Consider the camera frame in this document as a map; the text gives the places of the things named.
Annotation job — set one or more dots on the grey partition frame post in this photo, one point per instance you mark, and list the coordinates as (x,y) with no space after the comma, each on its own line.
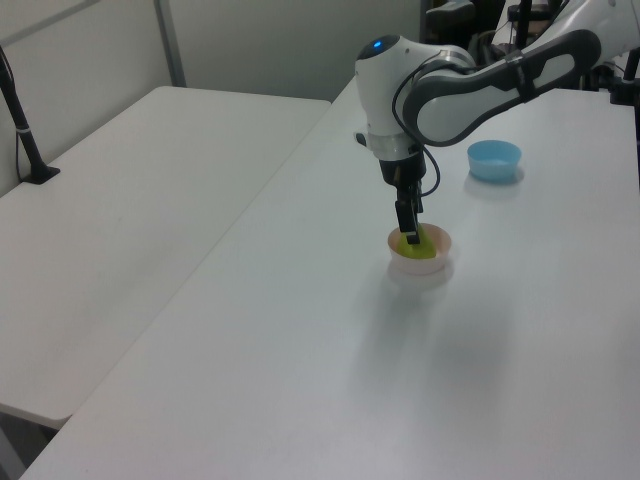
(169,42)

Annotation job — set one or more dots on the black monitor stand pole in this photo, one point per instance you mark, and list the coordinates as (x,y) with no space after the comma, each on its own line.
(523,22)

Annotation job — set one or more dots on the blue plastic bowl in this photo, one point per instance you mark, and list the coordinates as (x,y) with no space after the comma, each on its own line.
(493,160)

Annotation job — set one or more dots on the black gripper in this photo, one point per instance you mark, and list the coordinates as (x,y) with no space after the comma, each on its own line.
(401,170)

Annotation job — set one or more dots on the black camera pole with base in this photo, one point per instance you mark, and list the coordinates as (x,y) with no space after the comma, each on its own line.
(22,132)

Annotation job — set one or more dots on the green pear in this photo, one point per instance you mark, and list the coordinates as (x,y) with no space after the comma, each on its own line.
(422,250)

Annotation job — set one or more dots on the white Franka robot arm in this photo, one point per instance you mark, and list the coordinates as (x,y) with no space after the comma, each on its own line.
(450,95)

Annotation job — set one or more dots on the black camera stand with clamp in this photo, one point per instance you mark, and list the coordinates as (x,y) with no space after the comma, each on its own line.
(627,75)

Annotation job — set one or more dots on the pink plastic bowl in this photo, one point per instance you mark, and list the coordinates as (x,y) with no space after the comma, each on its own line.
(425,265)

